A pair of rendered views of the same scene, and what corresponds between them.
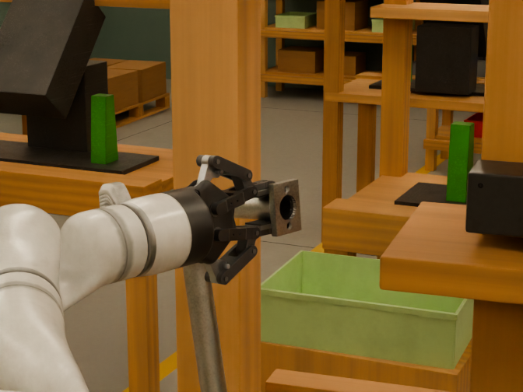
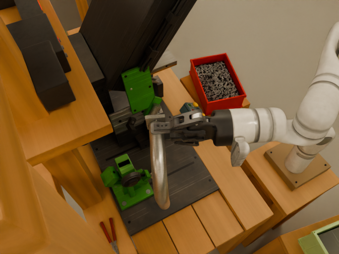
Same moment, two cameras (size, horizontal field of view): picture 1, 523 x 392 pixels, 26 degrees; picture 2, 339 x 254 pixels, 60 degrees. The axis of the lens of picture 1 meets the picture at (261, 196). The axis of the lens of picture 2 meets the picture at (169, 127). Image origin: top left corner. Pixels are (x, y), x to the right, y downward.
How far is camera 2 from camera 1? 1.39 m
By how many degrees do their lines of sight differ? 98
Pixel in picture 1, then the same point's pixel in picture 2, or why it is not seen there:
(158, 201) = (240, 111)
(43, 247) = (316, 90)
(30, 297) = (332, 68)
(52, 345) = (332, 52)
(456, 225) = (41, 129)
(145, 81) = not seen: outside the picture
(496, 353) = not seen: hidden behind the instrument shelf
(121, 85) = not seen: outside the picture
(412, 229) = (62, 138)
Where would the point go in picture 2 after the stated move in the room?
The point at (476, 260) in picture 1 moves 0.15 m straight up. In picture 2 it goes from (89, 94) to (72, 50)
